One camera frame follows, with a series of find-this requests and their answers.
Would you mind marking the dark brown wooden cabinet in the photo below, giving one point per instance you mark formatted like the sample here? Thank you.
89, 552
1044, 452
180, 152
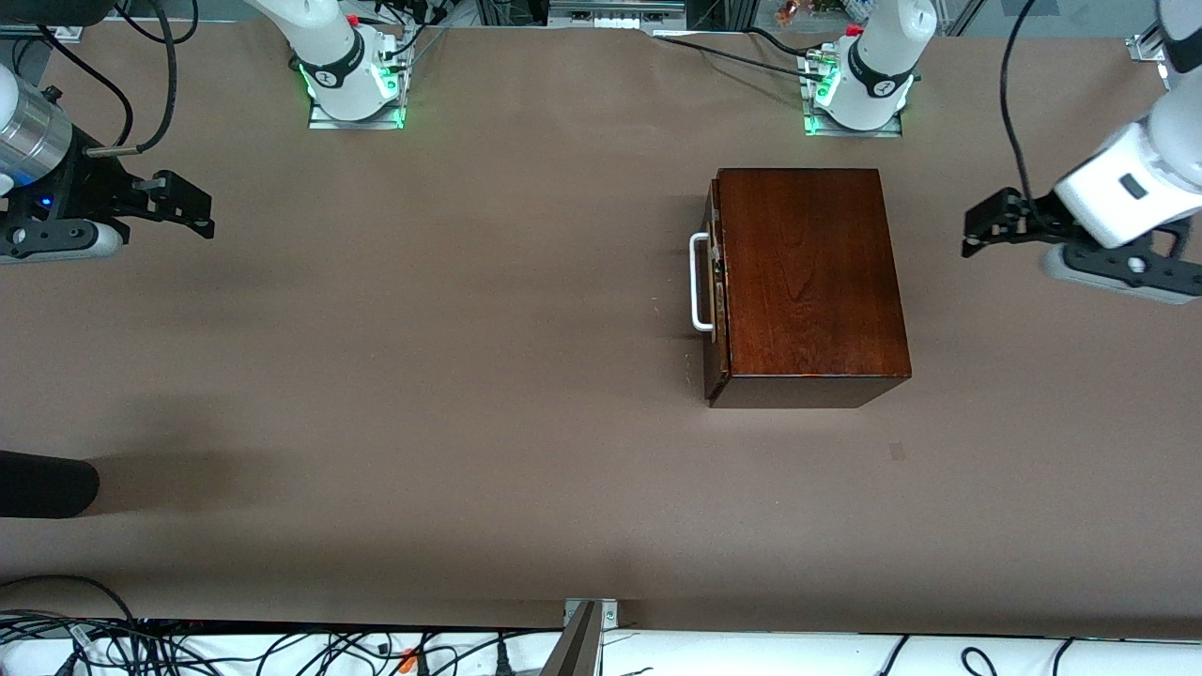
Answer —
808, 272

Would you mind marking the black ribbed cylinder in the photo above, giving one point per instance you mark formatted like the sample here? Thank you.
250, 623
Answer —
47, 483

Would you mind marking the white bench surface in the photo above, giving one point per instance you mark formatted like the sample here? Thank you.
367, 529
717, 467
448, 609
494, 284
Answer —
751, 657

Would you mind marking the orange connector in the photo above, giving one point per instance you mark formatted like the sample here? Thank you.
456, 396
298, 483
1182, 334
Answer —
409, 661

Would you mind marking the brown table mat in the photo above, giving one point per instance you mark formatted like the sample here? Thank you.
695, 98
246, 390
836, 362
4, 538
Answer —
526, 469

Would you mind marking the silver metal bracket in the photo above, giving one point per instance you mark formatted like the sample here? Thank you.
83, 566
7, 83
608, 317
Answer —
610, 615

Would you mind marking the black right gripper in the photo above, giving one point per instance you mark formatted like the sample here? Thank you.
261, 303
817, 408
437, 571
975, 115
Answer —
91, 186

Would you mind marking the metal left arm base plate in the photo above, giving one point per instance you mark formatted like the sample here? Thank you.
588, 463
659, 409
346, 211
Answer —
883, 132

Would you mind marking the aluminium frame profile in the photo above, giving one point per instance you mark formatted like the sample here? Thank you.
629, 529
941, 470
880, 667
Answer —
1148, 49
56, 31

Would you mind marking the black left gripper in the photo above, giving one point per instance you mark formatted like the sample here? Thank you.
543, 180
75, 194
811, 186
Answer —
1040, 225

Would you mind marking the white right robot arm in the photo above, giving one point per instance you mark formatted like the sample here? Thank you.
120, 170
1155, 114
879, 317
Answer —
329, 47

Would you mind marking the grey diagonal bar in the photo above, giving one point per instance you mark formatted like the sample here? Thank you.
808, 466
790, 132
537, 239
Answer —
575, 652

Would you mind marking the silver metal strip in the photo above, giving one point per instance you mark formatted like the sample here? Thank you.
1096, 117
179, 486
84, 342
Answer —
610, 11

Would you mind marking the copper coloured parts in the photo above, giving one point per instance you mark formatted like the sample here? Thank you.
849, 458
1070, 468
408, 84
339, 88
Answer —
808, 9

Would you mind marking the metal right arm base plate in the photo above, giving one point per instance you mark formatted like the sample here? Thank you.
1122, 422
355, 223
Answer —
376, 123

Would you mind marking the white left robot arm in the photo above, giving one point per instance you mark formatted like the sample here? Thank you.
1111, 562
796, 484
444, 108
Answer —
883, 56

